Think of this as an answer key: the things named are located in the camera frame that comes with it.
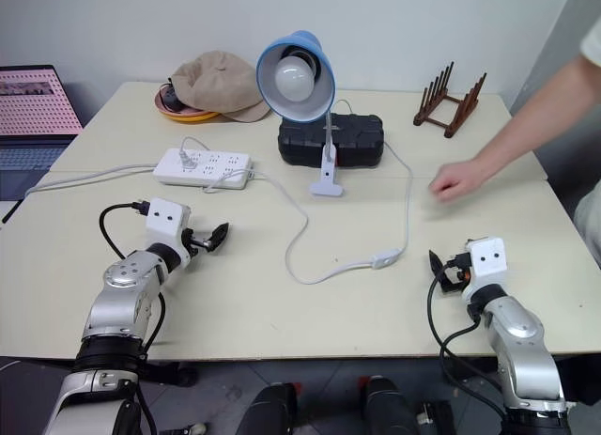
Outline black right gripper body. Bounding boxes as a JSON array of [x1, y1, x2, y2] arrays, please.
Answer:
[[439, 253, 472, 297]]

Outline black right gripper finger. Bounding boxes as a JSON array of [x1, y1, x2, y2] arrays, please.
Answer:
[[427, 249, 446, 283]]

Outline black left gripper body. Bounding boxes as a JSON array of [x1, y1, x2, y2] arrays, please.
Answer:
[[181, 227, 212, 258]]

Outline blue desk lamp white clamp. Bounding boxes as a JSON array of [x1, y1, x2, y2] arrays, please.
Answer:
[[254, 29, 347, 199]]

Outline person's bare hand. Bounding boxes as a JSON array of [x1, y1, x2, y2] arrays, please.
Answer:
[[428, 161, 485, 207]]

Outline white power strip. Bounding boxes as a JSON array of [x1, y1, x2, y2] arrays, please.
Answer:
[[151, 148, 255, 192]]

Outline orange and pink bowl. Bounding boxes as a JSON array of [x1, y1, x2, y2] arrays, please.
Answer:
[[154, 82, 222, 124]]

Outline black item in bowl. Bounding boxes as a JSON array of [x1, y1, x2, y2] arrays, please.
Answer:
[[160, 84, 188, 114]]

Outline person's pale trousers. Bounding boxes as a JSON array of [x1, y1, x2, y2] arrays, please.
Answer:
[[573, 179, 601, 271]]

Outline beige baseball cap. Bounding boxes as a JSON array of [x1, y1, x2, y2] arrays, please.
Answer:
[[169, 50, 273, 124]]

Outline dark rounded shape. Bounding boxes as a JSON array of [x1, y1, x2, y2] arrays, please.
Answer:
[[233, 381, 296, 435], [357, 375, 423, 435]]

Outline black plastic tool case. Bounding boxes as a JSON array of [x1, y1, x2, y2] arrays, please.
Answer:
[[276, 112, 388, 170]]

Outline dark wooden dish rack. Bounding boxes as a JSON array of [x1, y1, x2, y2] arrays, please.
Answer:
[[412, 60, 488, 140]]

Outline white round light bulb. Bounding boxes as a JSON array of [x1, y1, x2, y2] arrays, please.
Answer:
[[272, 55, 317, 103]]

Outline open laptop with pink screen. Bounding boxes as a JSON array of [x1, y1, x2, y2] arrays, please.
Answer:
[[0, 64, 86, 202]]

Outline person's pale shirt sleeve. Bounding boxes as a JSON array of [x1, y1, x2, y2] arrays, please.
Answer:
[[580, 15, 601, 78]]

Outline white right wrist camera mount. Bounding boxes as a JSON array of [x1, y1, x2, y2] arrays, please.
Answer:
[[461, 237, 510, 291]]

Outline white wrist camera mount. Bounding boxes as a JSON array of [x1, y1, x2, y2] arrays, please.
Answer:
[[144, 197, 193, 271], [461, 237, 510, 291]]

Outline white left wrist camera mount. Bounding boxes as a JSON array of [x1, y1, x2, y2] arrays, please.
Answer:
[[144, 197, 193, 271]]

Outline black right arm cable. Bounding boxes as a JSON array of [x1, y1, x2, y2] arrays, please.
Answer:
[[425, 256, 514, 415]]

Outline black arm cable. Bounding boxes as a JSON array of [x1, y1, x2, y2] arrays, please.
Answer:
[[98, 199, 168, 435], [425, 256, 514, 415]]

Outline white inline cord switch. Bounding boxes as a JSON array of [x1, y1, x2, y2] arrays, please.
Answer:
[[369, 248, 403, 271]]

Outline white lamp power cord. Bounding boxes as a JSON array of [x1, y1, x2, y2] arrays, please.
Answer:
[[176, 98, 416, 287]]

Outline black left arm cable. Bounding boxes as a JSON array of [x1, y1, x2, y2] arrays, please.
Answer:
[[98, 199, 168, 435]]

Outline white power strip cord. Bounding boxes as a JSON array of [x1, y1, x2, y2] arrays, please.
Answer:
[[21, 163, 159, 199]]

